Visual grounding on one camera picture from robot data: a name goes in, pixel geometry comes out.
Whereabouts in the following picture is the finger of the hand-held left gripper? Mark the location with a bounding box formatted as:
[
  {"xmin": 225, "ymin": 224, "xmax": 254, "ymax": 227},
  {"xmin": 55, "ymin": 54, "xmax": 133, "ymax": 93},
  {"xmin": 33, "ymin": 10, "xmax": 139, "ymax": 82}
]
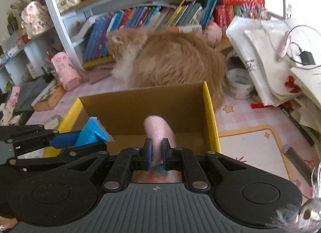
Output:
[
  {"xmin": 0, "ymin": 124, "xmax": 81, "ymax": 149},
  {"xmin": 7, "ymin": 142, "xmax": 108, "ymax": 167}
]

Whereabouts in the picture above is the red ribbon bow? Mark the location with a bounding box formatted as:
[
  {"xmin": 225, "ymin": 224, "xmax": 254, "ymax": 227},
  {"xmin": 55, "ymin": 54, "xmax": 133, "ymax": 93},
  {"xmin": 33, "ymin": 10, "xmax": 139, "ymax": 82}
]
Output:
[{"xmin": 284, "ymin": 75, "xmax": 302, "ymax": 94}]

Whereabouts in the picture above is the pink plush toy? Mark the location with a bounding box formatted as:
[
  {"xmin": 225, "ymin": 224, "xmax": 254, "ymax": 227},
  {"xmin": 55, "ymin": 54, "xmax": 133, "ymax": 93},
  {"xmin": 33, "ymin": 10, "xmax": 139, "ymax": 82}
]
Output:
[{"xmin": 203, "ymin": 21, "xmax": 223, "ymax": 47}]

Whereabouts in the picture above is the orange fluffy cat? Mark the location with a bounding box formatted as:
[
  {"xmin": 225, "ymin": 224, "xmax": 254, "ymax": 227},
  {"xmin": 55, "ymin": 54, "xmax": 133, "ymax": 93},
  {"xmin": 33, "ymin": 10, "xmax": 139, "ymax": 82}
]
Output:
[{"xmin": 107, "ymin": 26, "xmax": 229, "ymax": 109}]

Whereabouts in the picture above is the stack of papers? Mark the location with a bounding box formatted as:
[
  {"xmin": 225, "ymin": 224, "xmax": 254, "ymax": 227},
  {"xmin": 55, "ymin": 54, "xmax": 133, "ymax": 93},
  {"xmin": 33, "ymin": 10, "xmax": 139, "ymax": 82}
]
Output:
[{"xmin": 288, "ymin": 65, "xmax": 321, "ymax": 143}]

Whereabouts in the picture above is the grey metal bar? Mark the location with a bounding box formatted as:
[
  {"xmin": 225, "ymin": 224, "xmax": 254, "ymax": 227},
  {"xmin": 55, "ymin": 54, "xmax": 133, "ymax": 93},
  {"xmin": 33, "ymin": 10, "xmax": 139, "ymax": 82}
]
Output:
[{"xmin": 282, "ymin": 145, "xmax": 314, "ymax": 181}]

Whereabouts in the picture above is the black pen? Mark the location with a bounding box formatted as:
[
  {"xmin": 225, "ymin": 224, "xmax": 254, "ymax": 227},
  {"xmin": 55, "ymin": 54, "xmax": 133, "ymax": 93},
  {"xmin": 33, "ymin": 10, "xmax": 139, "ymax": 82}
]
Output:
[{"xmin": 278, "ymin": 104, "xmax": 314, "ymax": 146}]

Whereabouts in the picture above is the low white shelf unit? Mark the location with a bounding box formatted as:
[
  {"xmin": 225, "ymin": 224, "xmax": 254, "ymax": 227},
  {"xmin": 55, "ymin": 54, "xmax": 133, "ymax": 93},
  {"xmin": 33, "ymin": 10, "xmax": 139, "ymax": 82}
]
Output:
[{"xmin": 0, "ymin": 26, "xmax": 56, "ymax": 86}]

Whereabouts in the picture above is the black charger with cable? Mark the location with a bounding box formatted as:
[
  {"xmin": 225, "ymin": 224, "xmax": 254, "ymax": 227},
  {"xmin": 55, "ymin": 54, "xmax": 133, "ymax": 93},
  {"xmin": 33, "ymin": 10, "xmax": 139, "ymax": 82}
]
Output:
[{"xmin": 259, "ymin": 10, "xmax": 321, "ymax": 71}]

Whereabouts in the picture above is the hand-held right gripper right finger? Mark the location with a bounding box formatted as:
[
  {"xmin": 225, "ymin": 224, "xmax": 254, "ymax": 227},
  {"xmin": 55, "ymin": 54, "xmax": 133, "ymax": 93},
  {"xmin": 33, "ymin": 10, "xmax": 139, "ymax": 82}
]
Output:
[{"xmin": 162, "ymin": 138, "xmax": 249, "ymax": 190}]

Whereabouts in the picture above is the black charger plug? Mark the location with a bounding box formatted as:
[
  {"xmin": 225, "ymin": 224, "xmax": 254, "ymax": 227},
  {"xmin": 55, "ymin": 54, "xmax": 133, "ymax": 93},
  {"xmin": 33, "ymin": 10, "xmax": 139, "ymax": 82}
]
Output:
[{"xmin": 300, "ymin": 51, "xmax": 316, "ymax": 66}]

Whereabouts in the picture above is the row of colourful books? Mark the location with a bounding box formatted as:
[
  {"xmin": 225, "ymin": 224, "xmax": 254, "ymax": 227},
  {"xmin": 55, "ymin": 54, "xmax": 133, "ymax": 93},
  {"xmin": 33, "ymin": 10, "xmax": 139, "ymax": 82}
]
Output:
[{"xmin": 83, "ymin": 0, "xmax": 218, "ymax": 62}]

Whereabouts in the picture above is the yellow cardboard box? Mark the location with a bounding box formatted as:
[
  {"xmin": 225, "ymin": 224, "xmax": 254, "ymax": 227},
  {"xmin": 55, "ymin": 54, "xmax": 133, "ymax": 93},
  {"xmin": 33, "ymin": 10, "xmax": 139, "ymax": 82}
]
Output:
[{"xmin": 44, "ymin": 81, "xmax": 221, "ymax": 158}]

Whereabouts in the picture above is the blue plastic packet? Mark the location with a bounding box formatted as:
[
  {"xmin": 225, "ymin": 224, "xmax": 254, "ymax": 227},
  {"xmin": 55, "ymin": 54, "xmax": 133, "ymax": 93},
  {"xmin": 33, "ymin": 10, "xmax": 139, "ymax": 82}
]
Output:
[{"xmin": 75, "ymin": 116, "xmax": 114, "ymax": 146}]

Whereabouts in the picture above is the wooden tray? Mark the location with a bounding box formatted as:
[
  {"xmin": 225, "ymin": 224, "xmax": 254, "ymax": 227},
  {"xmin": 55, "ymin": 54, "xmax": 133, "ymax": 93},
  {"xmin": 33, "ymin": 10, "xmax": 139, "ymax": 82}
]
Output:
[{"xmin": 33, "ymin": 83, "xmax": 67, "ymax": 112}]

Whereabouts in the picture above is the grey cloth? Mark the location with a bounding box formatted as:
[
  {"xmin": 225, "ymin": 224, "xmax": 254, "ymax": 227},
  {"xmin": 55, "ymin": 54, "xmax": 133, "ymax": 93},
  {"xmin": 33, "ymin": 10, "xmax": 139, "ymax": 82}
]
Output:
[{"xmin": 14, "ymin": 78, "xmax": 48, "ymax": 112}]

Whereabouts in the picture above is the stack of white bags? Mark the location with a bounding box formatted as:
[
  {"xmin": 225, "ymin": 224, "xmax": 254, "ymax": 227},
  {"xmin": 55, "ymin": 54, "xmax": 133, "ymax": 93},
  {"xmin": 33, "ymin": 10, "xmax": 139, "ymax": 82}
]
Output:
[{"xmin": 226, "ymin": 15, "xmax": 321, "ymax": 107}]

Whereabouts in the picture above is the red ribbon strip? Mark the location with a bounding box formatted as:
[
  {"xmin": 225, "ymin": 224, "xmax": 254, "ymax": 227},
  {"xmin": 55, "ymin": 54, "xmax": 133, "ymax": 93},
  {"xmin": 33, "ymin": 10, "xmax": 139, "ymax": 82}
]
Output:
[{"xmin": 251, "ymin": 102, "xmax": 273, "ymax": 110}]

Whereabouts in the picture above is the mauve cloth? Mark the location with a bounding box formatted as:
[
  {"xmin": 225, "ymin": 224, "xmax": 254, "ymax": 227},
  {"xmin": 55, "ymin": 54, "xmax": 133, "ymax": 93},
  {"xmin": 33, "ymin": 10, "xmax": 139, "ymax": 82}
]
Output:
[{"xmin": 88, "ymin": 65, "xmax": 113, "ymax": 84}]

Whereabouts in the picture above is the white tape roll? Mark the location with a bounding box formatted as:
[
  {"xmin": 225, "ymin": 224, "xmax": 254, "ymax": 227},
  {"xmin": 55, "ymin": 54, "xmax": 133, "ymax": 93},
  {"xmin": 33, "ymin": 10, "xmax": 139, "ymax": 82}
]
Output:
[{"xmin": 227, "ymin": 68, "xmax": 255, "ymax": 100}]

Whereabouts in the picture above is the pink printed cup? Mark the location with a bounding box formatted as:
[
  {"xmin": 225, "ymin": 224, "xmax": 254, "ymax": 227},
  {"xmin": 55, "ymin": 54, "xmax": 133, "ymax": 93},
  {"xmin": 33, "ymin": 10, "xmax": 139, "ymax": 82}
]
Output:
[{"xmin": 51, "ymin": 52, "xmax": 81, "ymax": 91}]

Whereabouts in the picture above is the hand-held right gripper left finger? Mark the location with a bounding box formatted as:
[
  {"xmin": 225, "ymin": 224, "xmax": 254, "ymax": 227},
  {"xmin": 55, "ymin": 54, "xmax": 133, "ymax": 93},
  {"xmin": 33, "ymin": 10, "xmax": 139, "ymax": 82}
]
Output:
[{"xmin": 63, "ymin": 138, "xmax": 153, "ymax": 193}]

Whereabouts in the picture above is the white bookshelf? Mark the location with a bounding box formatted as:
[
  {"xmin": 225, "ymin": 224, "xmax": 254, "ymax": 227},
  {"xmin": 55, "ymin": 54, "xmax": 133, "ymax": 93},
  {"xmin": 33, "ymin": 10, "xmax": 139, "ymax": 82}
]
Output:
[{"xmin": 38, "ymin": 0, "xmax": 289, "ymax": 71}]

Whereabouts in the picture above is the floral plush rabbit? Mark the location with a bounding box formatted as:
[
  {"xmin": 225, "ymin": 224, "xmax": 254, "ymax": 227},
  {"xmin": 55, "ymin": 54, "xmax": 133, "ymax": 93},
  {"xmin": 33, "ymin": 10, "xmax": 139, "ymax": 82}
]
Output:
[{"xmin": 21, "ymin": 1, "xmax": 51, "ymax": 39}]

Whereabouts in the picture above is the pink bunny glove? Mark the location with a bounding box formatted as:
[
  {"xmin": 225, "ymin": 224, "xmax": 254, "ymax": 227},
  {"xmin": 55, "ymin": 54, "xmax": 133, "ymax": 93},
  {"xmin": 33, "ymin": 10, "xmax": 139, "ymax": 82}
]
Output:
[{"xmin": 132, "ymin": 115, "xmax": 183, "ymax": 183}]

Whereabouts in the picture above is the fluffy grey keychain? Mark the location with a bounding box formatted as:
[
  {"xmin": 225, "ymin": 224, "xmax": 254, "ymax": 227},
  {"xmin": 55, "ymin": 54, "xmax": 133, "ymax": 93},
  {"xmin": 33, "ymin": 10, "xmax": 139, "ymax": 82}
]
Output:
[{"xmin": 269, "ymin": 163, "xmax": 321, "ymax": 233}]

